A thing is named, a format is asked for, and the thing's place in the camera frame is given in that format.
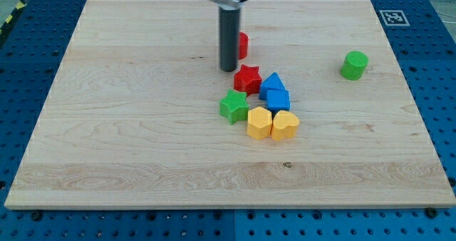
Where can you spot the white fiducial marker tag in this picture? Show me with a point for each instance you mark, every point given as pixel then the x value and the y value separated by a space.
pixel 392 17

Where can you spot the red cylinder block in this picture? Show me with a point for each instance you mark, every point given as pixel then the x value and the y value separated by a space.
pixel 243 45

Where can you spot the wooden board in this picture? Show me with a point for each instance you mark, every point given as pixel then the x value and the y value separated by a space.
pixel 132 119

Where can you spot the red star block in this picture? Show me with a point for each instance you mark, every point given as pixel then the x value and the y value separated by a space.
pixel 248 79

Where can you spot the green cylinder block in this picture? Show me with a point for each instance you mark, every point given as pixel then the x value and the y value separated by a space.
pixel 354 65

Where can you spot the yellow black hazard tape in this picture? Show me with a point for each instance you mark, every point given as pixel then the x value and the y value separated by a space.
pixel 13 17

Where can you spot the green star block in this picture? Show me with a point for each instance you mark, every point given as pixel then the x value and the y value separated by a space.
pixel 234 106

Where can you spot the yellow heart block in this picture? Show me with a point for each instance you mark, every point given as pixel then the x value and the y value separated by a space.
pixel 285 125

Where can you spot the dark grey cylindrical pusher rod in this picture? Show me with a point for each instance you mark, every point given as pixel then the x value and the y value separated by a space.
pixel 229 23

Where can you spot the blue triangle block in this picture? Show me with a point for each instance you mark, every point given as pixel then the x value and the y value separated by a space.
pixel 273 82

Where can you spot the yellow hexagon block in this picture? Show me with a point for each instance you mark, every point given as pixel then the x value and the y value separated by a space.
pixel 259 123

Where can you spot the blue cube block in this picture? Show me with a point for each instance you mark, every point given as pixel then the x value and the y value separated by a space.
pixel 278 100

